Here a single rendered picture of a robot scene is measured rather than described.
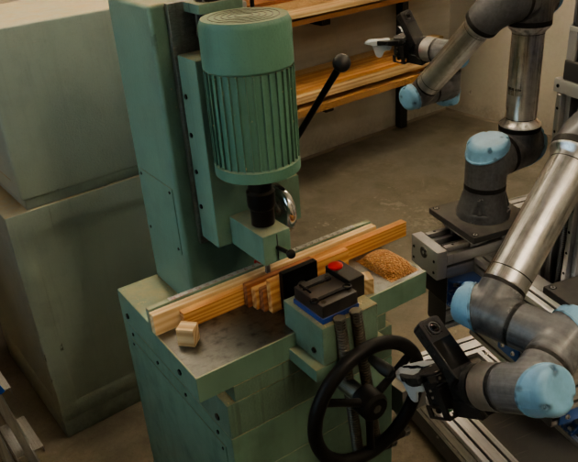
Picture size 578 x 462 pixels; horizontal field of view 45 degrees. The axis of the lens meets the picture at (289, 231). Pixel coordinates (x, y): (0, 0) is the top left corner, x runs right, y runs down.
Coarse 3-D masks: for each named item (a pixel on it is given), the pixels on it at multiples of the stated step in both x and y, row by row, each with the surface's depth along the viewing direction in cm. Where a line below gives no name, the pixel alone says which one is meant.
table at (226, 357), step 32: (384, 288) 154; (416, 288) 159; (224, 320) 147; (256, 320) 146; (160, 352) 145; (192, 352) 138; (224, 352) 137; (256, 352) 137; (288, 352) 142; (192, 384) 133; (224, 384) 135
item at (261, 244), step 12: (240, 216) 152; (240, 228) 150; (252, 228) 147; (264, 228) 146; (276, 228) 146; (288, 228) 146; (240, 240) 152; (252, 240) 147; (264, 240) 143; (276, 240) 145; (288, 240) 147; (252, 252) 149; (264, 252) 145; (276, 252) 146; (264, 264) 146
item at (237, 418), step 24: (120, 288) 181; (144, 288) 180; (168, 288) 179; (144, 312) 170; (144, 336) 173; (288, 384) 146; (312, 384) 150; (216, 408) 144; (240, 408) 140; (264, 408) 144; (288, 408) 149; (240, 432) 143
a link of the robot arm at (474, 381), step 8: (472, 368) 107; (480, 368) 106; (488, 368) 105; (472, 376) 106; (480, 376) 105; (472, 384) 105; (480, 384) 104; (472, 392) 105; (480, 392) 104; (472, 400) 106; (480, 400) 104; (480, 408) 106; (488, 408) 104
